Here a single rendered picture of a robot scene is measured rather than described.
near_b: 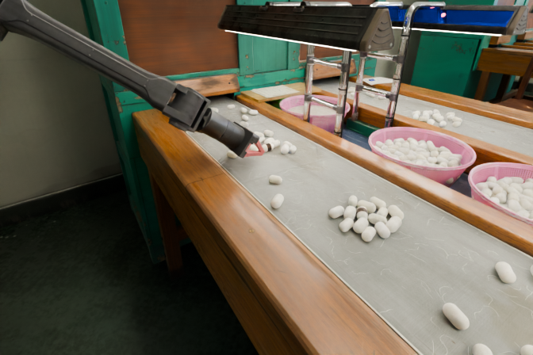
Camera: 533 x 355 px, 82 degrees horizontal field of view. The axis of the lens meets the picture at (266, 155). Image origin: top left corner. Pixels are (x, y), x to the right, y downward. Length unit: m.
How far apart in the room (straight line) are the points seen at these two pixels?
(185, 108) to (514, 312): 0.63
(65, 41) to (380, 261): 0.67
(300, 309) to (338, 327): 0.05
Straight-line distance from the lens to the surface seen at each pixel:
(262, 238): 0.53
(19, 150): 2.08
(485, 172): 0.91
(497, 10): 1.12
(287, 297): 0.45
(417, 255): 0.59
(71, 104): 2.02
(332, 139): 0.90
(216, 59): 1.29
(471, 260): 0.63
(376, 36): 0.60
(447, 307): 0.51
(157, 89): 0.66
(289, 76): 1.48
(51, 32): 0.70
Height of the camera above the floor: 1.12
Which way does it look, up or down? 27 degrees down
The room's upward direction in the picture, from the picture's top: straight up
